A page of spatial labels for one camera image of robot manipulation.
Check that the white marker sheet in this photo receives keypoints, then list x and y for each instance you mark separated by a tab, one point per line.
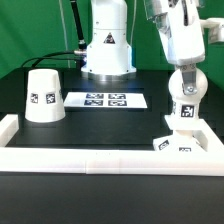
105	100

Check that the white lamp shade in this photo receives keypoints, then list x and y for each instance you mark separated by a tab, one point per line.
44	101

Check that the white U-shaped frame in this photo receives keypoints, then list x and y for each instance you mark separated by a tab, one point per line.
50	160

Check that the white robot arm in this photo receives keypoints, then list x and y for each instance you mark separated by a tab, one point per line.
109	54

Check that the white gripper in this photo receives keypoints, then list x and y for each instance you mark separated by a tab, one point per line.
179	28

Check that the white lamp base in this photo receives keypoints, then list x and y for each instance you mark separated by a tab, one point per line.
187	136

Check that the white lamp bulb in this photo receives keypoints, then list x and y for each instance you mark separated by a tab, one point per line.
186	104

